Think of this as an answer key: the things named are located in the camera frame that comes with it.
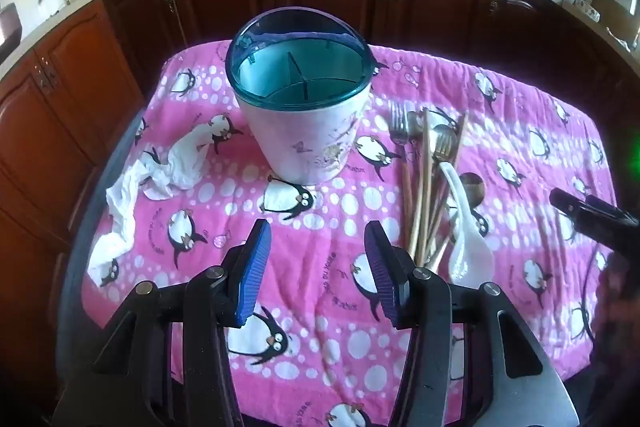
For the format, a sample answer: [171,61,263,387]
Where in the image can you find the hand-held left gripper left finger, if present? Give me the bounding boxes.
[52,218,273,427]

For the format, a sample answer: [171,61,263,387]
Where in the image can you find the pink penguin blanket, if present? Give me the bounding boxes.
[82,41,618,427]

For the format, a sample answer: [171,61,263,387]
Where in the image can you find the white crumpled cloth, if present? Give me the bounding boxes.
[89,119,226,285]

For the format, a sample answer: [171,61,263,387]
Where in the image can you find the wooden cutting board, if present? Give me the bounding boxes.
[590,0,640,45]

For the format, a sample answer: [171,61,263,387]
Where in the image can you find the white power strip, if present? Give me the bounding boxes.
[572,0,602,22]

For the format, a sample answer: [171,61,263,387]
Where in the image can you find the white ceramic soup spoon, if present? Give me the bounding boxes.
[439,161,497,284]

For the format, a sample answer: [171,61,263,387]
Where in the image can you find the white teal-rimmed utensil holder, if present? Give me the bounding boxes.
[225,7,375,185]

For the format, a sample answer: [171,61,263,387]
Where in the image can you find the brown wooden spoon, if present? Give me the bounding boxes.
[457,172,487,210]

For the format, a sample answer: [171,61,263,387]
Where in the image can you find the silver fork wooden handle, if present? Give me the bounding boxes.
[387,101,416,240]

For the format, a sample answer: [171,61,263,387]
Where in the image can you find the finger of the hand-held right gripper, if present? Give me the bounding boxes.
[549,188,640,253]

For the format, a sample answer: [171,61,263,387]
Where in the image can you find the dark round appliance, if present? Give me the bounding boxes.
[0,3,23,48]

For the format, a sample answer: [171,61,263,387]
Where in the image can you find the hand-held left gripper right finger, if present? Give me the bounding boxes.
[364,221,581,427]

